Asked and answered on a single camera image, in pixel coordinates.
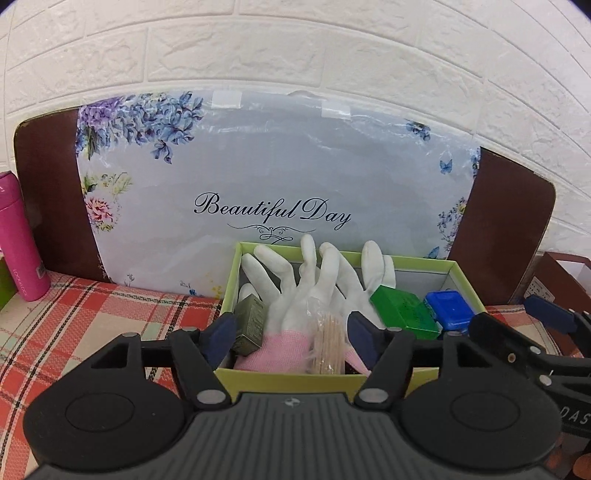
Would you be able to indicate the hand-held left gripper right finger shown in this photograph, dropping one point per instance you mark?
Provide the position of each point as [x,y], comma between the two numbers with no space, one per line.
[362,334]

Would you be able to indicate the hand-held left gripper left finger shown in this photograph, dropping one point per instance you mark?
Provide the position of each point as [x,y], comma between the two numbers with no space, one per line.
[219,337]

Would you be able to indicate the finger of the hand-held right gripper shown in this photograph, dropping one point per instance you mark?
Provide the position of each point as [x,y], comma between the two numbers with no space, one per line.
[503,341]
[545,309]

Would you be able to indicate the small olive green box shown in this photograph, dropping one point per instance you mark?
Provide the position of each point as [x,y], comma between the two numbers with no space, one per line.
[249,323]

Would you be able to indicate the clear plastic toothpick pack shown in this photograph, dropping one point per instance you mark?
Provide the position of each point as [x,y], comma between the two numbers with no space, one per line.
[328,341]

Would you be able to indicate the green printed box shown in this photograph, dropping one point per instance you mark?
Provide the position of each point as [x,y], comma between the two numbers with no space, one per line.
[406,314]

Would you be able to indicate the blue plastic box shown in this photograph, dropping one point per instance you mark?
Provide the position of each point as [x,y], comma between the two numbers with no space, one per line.
[450,307]

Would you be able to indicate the white glove with pink cuff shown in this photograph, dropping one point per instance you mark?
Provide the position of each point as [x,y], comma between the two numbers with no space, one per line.
[332,277]
[277,295]

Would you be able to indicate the light green cardboard box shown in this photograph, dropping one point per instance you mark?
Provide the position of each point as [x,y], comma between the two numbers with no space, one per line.
[286,381]

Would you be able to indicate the brown cardboard box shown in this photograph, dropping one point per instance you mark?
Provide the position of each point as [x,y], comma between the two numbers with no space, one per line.
[554,277]

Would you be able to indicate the floral packaged pillow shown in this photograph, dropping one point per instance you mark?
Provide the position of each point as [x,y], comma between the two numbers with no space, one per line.
[277,161]

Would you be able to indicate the dark green box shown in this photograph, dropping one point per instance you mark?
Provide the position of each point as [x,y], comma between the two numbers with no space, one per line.
[4,286]

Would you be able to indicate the pink thermos bottle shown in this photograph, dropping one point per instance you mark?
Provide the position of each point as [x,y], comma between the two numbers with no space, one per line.
[18,240]

